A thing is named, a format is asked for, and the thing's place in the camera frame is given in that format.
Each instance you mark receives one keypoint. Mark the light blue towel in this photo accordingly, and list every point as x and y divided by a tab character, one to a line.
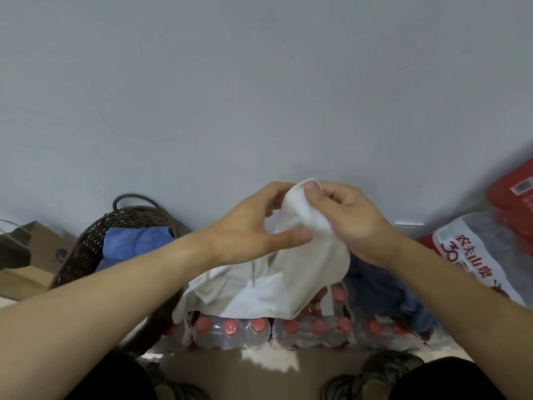
137	241
420	312

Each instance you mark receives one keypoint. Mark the person's left grey shoe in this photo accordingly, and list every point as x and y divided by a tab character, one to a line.
183	391

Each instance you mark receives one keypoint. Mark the person's right hand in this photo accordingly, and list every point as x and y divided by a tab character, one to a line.
358	220

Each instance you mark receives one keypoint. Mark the person's left forearm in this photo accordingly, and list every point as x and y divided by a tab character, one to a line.
91	312

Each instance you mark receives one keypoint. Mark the dark grey towel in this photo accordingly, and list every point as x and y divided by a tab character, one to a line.
374	287

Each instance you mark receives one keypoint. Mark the person's right grey shoe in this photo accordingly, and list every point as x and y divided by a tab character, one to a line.
374	374

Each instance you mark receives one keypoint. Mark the cream towel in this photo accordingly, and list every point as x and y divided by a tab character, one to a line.
291	279

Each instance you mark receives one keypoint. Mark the person's grey shoe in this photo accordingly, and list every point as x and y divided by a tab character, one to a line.
183	391
374	374

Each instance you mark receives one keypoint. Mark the white wall socket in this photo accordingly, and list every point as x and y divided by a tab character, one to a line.
410	224

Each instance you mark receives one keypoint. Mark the dark brown wicker basket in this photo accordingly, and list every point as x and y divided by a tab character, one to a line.
87	249

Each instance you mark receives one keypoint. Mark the person's left hand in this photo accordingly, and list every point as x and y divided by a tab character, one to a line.
241	233

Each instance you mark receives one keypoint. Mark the brown paper bag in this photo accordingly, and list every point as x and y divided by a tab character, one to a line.
29	262

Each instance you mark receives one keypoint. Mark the person's right forearm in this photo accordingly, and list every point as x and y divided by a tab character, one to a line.
466	299

